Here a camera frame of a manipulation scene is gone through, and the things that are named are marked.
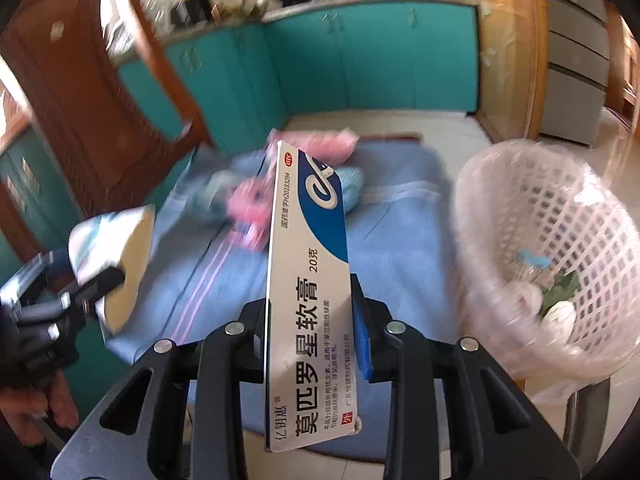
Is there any white ointment box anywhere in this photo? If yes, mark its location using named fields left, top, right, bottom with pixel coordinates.
left=264, top=141, right=358, bottom=453

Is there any pink printed wrapper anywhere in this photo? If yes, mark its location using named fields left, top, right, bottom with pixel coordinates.
left=227, top=177, right=274, bottom=252

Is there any white striped paper cup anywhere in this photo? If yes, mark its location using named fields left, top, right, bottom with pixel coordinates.
left=67, top=205, right=155, bottom=337

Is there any pink plastic bag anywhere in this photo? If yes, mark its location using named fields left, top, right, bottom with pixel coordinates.
left=268, top=128, right=360, bottom=166

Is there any white tissue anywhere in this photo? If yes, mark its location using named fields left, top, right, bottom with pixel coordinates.
left=506, top=281, right=576, bottom=344

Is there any green leafy vegetable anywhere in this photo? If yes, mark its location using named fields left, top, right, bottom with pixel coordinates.
left=539, top=269, right=579, bottom=318

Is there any pink plastic trash basket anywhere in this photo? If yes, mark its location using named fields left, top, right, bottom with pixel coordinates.
left=452, top=140, right=639, bottom=404

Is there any teal kitchen cabinet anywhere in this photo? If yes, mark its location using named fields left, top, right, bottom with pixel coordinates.
left=0, top=0, right=482, bottom=261

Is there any person's left hand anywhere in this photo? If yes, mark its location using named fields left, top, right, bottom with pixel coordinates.
left=1, top=370, right=79, bottom=446

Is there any blue striped chair cushion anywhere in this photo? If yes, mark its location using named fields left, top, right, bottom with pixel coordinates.
left=105, top=135, right=467, bottom=463

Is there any carved wooden chair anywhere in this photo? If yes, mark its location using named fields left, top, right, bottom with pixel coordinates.
left=0, top=0, right=214, bottom=261

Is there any steel bowl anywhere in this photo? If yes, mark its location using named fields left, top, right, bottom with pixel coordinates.
left=241, top=0, right=269, bottom=20

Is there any wooden glass door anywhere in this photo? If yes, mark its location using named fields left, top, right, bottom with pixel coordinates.
left=466, top=0, right=549, bottom=142

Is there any silver refrigerator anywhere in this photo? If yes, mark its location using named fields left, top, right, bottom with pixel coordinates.
left=540, top=0, right=610, bottom=146

